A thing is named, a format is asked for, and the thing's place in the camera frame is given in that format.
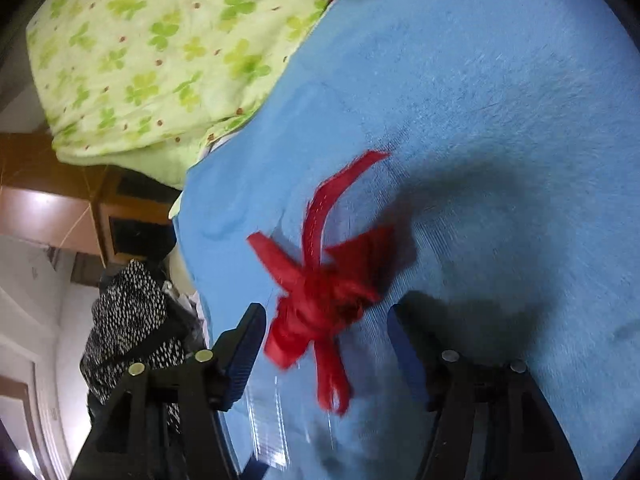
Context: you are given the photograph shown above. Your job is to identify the green floral quilt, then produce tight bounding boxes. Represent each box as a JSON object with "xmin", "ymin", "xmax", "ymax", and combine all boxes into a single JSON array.
[{"xmin": 26, "ymin": 0, "xmax": 346, "ymax": 191}]

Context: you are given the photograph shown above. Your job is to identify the black white dotted cloth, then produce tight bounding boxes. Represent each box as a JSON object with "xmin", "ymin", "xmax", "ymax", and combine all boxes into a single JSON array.
[{"xmin": 80, "ymin": 259, "xmax": 201, "ymax": 436}]

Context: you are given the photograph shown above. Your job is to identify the blue blanket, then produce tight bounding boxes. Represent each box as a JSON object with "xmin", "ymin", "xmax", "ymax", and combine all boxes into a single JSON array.
[{"xmin": 172, "ymin": 0, "xmax": 640, "ymax": 480}]

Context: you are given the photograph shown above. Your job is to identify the red knotted ribbon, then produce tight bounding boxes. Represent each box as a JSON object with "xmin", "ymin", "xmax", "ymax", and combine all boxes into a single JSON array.
[{"xmin": 247, "ymin": 150, "xmax": 416, "ymax": 416}]

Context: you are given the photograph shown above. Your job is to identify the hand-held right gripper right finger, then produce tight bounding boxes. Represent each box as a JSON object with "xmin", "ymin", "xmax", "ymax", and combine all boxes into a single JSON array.
[{"xmin": 387, "ymin": 305, "xmax": 583, "ymax": 480}]

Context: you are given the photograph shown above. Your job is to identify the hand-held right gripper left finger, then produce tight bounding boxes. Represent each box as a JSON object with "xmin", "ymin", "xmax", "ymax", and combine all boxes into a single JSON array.
[{"xmin": 70, "ymin": 302, "xmax": 267, "ymax": 480}]

